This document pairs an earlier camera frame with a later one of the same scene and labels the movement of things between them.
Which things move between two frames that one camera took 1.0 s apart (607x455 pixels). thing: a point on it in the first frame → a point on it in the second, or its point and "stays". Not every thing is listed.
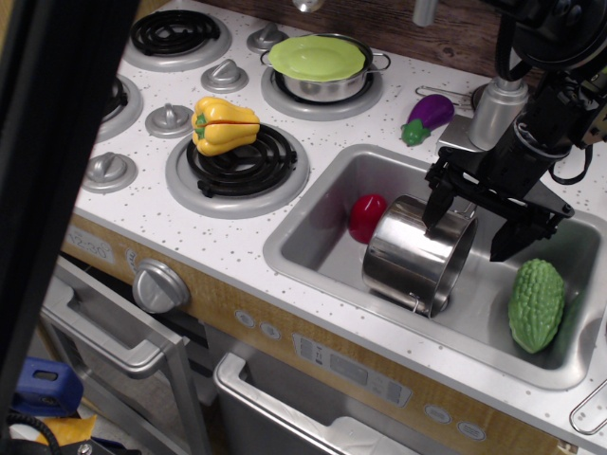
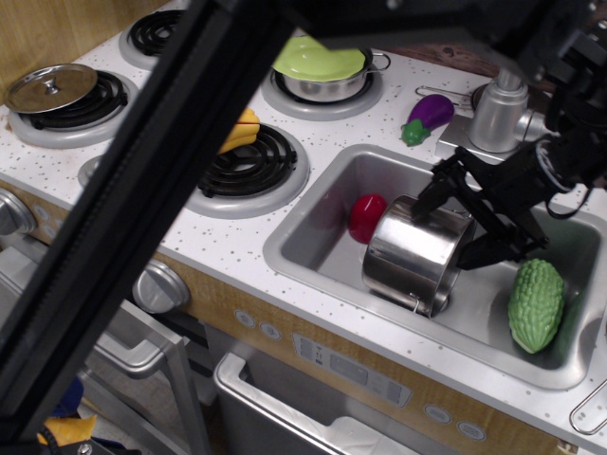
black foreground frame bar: x=60 y=61 → x=63 y=356
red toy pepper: x=365 y=211 stays
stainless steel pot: x=401 y=261 stays
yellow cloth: x=69 y=430 stays
